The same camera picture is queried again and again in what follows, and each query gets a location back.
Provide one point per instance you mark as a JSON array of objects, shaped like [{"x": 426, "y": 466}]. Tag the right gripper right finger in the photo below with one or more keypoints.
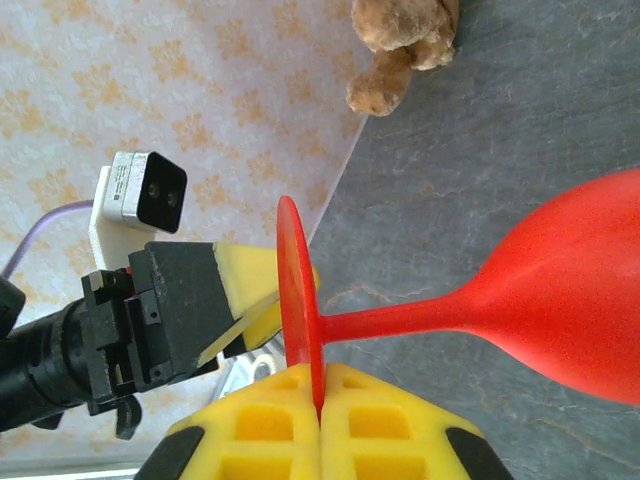
[{"x": 380, "y": 450}]

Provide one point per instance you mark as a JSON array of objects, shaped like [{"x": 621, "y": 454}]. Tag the aluminium rail base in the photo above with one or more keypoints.
[{"x": 75, "y": 470}]

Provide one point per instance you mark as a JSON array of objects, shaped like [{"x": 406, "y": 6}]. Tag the white tape roll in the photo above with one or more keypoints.
[{"x": 260, "y": 367}]

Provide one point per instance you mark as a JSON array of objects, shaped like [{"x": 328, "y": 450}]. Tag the brown teddy bear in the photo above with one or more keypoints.
[{"x": 400, "y": 30}]

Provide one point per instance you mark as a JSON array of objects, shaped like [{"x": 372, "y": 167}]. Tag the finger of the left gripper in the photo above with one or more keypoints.
[
  {"x": 260, "y": 330},
  {"x": 195, "y": 290}
]

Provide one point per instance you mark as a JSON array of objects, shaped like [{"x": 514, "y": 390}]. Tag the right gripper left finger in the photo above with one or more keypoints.
[{"x": 265, "y": 450}]

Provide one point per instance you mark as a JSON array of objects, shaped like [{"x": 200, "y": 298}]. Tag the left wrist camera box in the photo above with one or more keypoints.
[{"x": 150, "y": 192}]

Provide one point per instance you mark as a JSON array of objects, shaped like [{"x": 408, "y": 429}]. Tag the red plastic wine glass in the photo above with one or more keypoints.
[{"x": 550, "y": 300}]

